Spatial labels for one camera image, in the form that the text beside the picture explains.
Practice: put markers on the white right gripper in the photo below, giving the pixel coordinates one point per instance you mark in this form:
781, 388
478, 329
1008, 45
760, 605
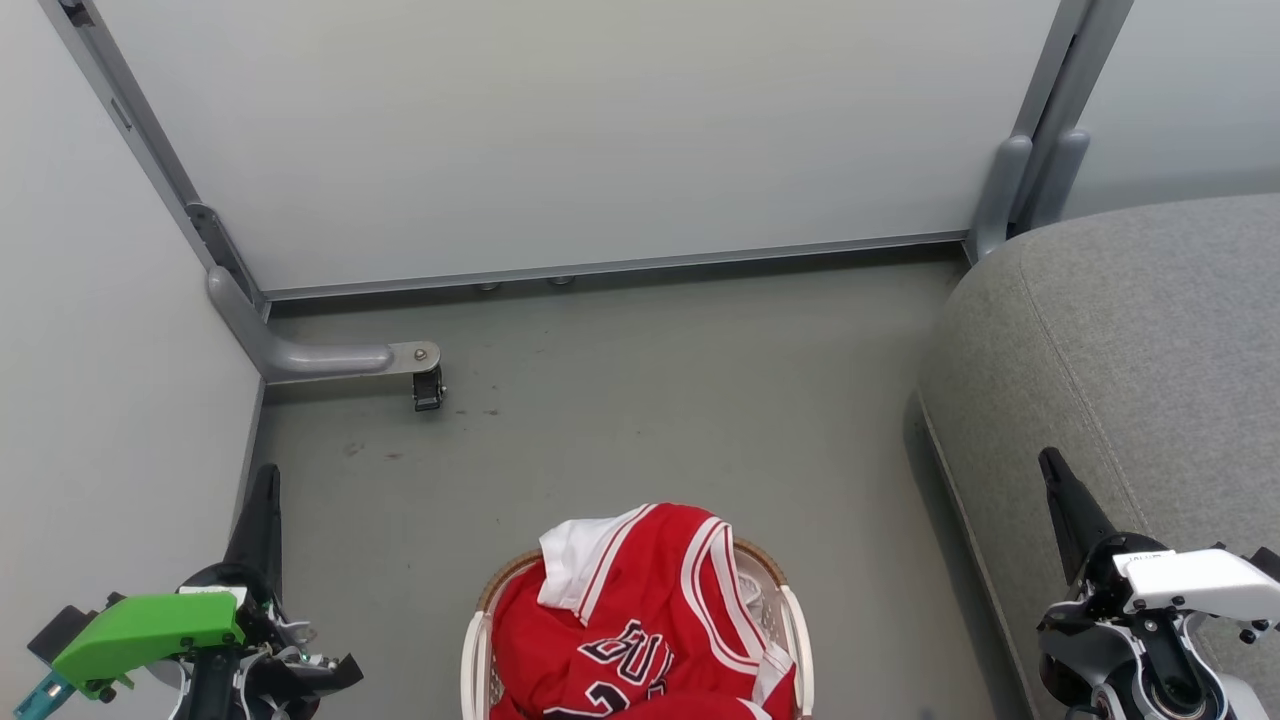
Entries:
1200, 582

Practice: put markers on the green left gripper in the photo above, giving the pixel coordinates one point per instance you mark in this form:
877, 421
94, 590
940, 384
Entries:
150, 625

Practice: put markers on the red white basketball jersey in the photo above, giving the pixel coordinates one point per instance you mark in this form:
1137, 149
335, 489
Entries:
640, 600

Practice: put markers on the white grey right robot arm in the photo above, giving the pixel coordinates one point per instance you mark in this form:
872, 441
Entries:
1110, 660

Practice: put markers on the grey fabric sofa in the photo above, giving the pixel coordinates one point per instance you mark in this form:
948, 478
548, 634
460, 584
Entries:
1130, 360

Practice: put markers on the grey metal partition foot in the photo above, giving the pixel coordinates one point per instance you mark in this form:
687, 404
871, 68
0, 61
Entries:
300, 358

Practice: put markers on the black caster wheel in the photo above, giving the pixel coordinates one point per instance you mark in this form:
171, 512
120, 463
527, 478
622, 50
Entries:
428, 392

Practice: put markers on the white laundry basket brown rim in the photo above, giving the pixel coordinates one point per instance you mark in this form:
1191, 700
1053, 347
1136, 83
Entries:
478, 650

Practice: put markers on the grey upright partition foot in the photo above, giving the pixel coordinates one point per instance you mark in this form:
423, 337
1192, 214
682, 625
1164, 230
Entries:
1058, 175
998, 195

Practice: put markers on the wide white partition panel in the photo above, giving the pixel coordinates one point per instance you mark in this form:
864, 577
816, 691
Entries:
600, 130

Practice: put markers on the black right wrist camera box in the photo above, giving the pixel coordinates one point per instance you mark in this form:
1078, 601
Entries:
1266, 563

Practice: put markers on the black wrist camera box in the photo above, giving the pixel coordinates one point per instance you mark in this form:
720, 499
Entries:
58, 630
1266, 563

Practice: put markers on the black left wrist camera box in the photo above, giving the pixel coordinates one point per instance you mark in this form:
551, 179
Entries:
58, 630

